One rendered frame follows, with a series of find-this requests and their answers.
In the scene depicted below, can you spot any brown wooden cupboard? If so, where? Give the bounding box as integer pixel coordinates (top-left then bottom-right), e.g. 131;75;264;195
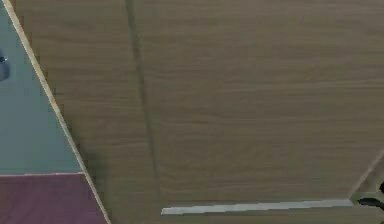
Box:
2;0;384;224

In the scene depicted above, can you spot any black door handle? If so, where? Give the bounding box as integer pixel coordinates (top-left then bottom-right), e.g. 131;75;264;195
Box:
357;181;384;212

